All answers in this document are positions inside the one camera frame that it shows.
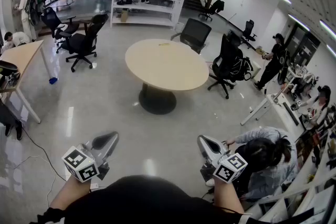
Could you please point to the cardboard box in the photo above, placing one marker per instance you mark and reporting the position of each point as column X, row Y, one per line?
column 124, row 15

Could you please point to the black white office chair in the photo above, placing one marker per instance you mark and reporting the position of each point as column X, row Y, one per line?
column 53, row 21

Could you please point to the black grey gripper device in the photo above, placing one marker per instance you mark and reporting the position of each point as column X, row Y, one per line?
column 9, row 70

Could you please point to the small black office chair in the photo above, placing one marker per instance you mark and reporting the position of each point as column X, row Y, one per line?
column 249, row 31

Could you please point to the black office chair with armrests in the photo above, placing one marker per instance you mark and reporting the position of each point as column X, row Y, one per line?
column 84, row 42

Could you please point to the blue object on floor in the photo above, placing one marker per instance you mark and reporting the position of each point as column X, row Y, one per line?
column 53, row 80

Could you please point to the rectangular wooden desk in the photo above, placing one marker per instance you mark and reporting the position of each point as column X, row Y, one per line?
column 22, row 56

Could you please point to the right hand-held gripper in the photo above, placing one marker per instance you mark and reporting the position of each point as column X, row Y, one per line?
column 231, row 168

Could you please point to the round beige pedestal table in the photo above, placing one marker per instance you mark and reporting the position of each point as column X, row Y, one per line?
column 168, row 65

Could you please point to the white height-adjustable desk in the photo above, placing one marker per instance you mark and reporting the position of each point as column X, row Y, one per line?
column 282, row 107

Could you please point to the person's black shirt torso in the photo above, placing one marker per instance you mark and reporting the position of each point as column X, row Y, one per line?
column 147, row 204

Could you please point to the person's left forearm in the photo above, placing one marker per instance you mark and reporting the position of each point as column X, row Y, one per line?
column 68, row 192

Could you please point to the white storage shelf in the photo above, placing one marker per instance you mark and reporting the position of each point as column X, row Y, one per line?
column 309, row 191

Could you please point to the black chair with jacket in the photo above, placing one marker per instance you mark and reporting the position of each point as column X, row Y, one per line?
column 214, row 8

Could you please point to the black mesh office chair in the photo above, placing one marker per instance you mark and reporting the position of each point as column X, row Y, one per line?
column 195, row 32

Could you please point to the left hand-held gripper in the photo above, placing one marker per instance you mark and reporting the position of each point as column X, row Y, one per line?
column 78, row 162

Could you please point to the person's right forearm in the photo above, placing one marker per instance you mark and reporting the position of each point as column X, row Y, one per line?
column 227, row 196

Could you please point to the black chair with backpack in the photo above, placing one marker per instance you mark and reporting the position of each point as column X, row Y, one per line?
column 231, row 60

